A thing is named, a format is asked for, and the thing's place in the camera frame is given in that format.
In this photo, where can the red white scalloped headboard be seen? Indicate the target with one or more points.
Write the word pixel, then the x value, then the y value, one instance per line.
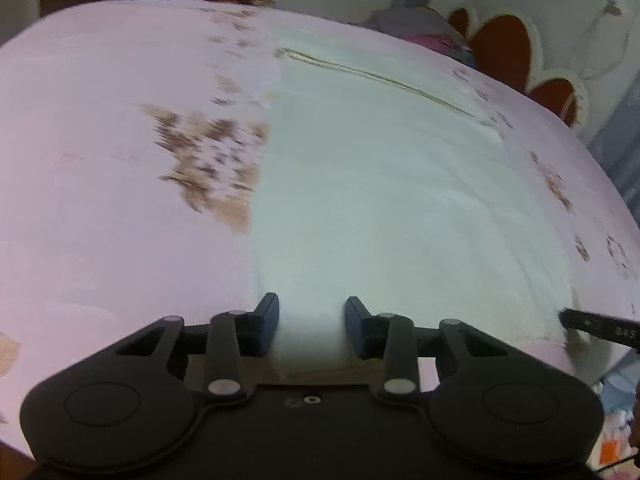
pixel 507 47

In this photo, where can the white charger with cable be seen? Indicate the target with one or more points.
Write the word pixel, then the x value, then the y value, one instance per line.
pixel 603 44

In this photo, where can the pink floral bed sheet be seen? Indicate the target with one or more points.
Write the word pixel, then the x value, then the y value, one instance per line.
pixel 132 136

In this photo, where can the white knit sweater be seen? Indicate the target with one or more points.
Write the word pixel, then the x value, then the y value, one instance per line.
pixel 383 179

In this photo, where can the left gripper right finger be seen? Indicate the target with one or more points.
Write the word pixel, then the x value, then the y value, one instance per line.
pixel 388 338

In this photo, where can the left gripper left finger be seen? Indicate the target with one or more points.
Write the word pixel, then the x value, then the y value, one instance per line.
pixel 233 336

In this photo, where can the stack of folded clothes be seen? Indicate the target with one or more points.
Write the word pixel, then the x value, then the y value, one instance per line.
pixel 424 27

